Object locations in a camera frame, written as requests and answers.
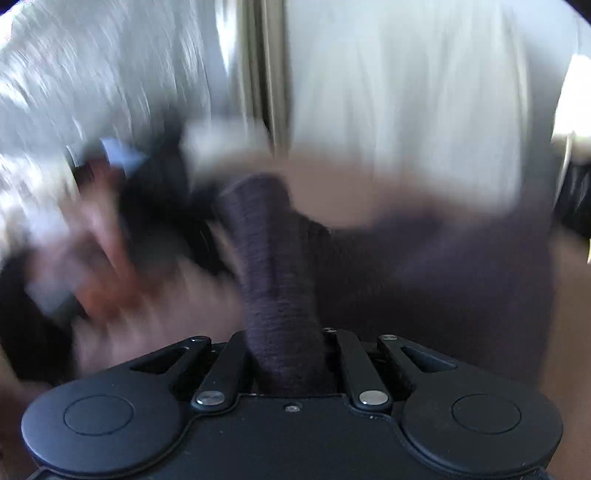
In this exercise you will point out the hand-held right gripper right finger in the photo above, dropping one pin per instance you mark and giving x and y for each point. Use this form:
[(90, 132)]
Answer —
[(355, 364)]

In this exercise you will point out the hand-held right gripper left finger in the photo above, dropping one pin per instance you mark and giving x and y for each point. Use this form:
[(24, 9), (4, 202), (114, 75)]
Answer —
[(231, 364)]

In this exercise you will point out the person's left hand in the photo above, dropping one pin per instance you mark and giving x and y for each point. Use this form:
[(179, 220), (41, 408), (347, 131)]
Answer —
[(101, 272)]

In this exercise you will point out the white fluffy blanket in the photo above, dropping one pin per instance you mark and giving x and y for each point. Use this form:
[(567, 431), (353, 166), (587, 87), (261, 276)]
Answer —
[(221, 138)]

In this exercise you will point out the white sheer curtain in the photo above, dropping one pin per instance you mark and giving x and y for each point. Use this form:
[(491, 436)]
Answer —
[(106, 69)]

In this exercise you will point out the beige curtain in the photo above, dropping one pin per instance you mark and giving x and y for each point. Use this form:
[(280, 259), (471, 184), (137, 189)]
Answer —
[(270, 69)]

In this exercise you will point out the white pillow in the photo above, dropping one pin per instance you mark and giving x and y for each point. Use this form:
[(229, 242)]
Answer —
[(406, 92)]

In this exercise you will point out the black bag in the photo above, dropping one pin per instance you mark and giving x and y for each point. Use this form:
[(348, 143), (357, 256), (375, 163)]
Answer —
[(575, 194)]

